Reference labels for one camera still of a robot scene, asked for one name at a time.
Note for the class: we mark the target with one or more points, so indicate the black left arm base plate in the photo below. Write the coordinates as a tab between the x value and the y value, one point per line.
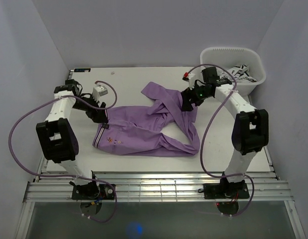
105	193

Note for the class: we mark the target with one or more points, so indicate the black white printed trousers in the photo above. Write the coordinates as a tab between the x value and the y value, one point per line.
239	74

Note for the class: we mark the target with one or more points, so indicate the white plastic basket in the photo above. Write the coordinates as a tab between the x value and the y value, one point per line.
228	57

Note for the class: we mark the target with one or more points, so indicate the purple trousers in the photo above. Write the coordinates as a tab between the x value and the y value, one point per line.
137	130

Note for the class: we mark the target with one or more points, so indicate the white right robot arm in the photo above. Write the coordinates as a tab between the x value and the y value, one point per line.
250	131

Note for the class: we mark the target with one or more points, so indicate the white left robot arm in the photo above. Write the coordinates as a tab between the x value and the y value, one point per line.
57	138

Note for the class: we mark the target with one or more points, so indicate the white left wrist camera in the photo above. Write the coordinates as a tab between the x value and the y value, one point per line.
98	92

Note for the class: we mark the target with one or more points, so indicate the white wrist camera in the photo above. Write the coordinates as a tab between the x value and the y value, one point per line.
98	92
190	78

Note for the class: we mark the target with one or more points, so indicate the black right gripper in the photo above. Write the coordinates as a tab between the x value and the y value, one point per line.
188	94

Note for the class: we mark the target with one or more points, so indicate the aluminium rail frame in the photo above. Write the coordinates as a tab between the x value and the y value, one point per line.
159	187

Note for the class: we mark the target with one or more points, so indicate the black blue label sticker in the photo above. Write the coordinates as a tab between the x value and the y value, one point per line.
82	70

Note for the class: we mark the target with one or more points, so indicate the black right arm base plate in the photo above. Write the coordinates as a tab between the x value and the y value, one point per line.
218	191

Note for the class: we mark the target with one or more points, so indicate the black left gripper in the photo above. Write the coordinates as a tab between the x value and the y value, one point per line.
98	115

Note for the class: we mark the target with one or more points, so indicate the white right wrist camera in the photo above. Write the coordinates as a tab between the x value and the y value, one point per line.
190	78

